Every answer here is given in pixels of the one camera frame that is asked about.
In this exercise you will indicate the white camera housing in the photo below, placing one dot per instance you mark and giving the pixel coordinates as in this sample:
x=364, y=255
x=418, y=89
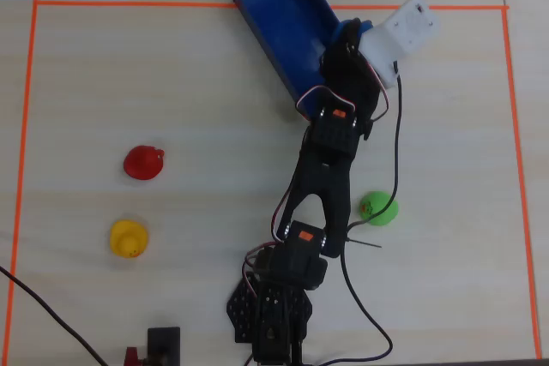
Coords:
x=399, y=36

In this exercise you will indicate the yellow rubber duck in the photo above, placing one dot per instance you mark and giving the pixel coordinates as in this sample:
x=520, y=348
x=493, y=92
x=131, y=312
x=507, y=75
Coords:
x=128, y=238

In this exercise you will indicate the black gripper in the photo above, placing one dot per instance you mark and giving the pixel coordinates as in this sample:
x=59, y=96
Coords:
x=346, y=38

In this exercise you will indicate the small black box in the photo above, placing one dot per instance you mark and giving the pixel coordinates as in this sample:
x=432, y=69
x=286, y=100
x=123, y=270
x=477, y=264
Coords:
x=164, y=346

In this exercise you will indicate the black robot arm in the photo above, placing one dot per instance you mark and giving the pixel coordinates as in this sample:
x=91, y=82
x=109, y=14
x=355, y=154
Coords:
x=321, y=177

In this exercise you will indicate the red rubber duck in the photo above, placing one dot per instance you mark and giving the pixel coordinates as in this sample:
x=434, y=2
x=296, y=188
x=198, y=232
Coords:
x=142, y=163

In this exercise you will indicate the green rubber duck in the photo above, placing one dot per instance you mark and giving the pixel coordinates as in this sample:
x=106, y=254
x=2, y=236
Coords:
x=377, y=201

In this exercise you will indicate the orange tape border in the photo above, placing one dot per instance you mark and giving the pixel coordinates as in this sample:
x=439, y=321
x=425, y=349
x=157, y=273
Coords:
x=128, y=3

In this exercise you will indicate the blue rectangular box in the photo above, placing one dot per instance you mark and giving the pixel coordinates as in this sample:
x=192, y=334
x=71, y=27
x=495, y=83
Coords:
x=279, y=19

